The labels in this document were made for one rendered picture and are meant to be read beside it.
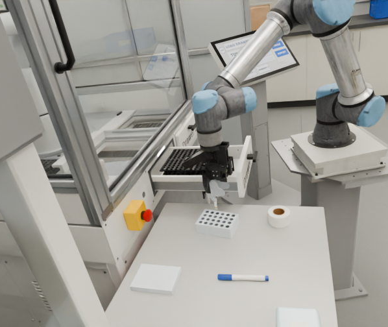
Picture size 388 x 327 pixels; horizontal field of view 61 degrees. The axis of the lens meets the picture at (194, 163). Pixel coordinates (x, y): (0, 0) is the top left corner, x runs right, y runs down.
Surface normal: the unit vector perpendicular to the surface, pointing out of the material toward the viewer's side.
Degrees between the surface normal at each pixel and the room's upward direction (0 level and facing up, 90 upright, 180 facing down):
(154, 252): 0
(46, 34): 90
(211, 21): 90
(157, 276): 0
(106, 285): 90
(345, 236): 90
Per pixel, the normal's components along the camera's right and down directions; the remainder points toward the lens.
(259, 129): 0.54, 0.32
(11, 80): 0.95, -0.01
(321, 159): -0.19, -0.87
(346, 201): 0.07, 0.46
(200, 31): -0.26, 0.49
